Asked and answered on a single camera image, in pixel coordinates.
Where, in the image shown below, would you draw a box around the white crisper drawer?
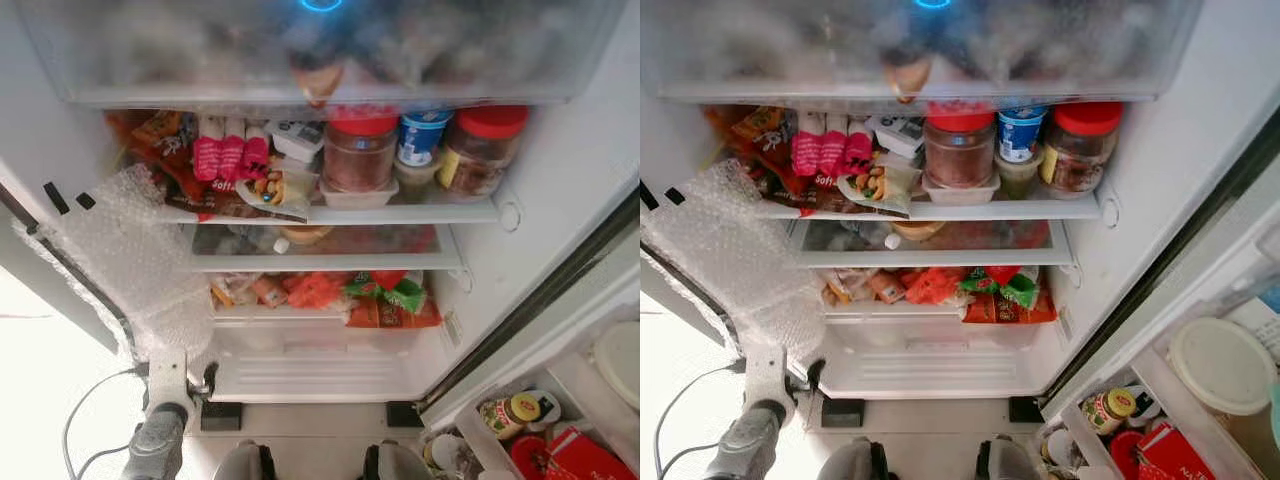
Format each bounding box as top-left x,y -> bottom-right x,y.
205,320 -> 452,402
815,320 -> 1067,400

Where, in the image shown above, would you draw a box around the glass fridge shelf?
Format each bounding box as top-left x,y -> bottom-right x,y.
150,195 -> 502,227
750,192 -> 1102,222

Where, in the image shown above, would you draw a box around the frosted translucent fridge drawer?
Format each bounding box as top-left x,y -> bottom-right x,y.
15,0 -> 627,107
640,0 -> 1202,107

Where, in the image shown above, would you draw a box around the pink soft snack pack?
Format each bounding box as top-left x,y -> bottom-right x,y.
790,111 -> 821,179
192,115 -> 222,184
845,116 -> 874,177
218,116 -> 247,185
243,122 -> 272,183
817,111 -> 848,181

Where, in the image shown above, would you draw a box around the red bowl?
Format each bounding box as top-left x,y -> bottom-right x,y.
1110,430 -> 1147,480
510,435 -> 552,480

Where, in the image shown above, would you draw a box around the red lid jar brown contents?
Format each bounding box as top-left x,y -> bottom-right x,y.
322,105 -> 400,194
922,100 -> 1000,190

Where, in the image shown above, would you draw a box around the blue white yoghurt cup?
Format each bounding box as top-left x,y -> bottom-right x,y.
398,110 -> 454,167
997,105 -> 1050,164

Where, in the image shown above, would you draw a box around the pale snack packet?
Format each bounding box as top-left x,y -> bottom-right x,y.
210,275 -> 262,307
820,270 -> 872,307

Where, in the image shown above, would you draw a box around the clear bubble wrap sheet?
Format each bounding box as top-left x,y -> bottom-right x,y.
640,160 -> 827,357
15,165 -> 217,362

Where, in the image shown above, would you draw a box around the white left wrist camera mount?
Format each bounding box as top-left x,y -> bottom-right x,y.
745,345 -> 801,412
145,345 -> 192,412

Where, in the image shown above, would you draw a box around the clear shallow fridge drawer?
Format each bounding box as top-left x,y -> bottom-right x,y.
185,222 -> 467,274
790,218 -> 1077,270

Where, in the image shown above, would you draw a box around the red lid jar yellow label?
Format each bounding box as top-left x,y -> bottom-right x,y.
440,105 -> 530,200
1040,101 -> 1124,197

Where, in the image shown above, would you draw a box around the red orange snack bag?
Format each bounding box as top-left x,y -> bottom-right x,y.
960,292 -> 1059,325
345,298 -> 444,330

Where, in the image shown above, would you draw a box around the greenish glass jar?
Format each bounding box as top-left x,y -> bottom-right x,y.
395,156 -> 447,202
995,151 -> 1047,200

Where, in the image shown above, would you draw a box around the silver robot right leg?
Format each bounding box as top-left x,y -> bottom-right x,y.
975,434 -> 1042,480
361,432 -> 434,480

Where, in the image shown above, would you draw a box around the orange snack packet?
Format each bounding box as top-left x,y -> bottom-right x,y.
868,270 -> 907,305
255,275 -> 292,309

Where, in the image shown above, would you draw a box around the clear nut snack pack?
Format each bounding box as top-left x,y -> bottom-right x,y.
838,160 -> 917,217
240,165 -> 317,212

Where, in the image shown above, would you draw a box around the green snack pack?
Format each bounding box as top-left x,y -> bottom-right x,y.
345,270 -> 427,314
960,265 -> 1042,310

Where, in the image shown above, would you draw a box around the small white carton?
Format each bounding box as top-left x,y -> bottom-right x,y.
865,115 -> 927,160
270,120 -> 327,164

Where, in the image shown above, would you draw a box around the white plastic food container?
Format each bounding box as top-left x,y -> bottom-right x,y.
920,172 -> 1002,207
318,178 -> 400,210

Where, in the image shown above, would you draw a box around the white fridge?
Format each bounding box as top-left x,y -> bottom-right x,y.
640,0 -> 1280,431
0,0 -> 641,433

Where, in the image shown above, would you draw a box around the small white jar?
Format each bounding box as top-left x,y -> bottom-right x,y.
1040,430 -> 1077,472
425,432 -> 482,477

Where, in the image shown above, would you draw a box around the white round lid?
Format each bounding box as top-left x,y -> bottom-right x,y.
592,320 -> 641,412
1168,317 -> 1280,417

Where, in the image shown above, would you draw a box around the orange printed snack pack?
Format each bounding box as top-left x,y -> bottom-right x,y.
105,109 -> 203,217
704,105 -> 802,216

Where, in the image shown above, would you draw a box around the red printed pack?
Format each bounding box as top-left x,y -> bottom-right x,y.
1135,420 -> 1217,480
545,428 -> 637,480

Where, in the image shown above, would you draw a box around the red plastic bag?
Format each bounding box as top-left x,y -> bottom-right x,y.
905,266 -> 967,307
290,272 -> 347,310

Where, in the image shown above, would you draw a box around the white fridge door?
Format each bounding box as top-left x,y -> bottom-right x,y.
420,190 -> 641,480
1040,130 -> 1280,480

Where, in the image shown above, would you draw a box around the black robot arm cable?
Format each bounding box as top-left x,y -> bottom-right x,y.
62,365 -> 151,480
655,362 -> 746,480

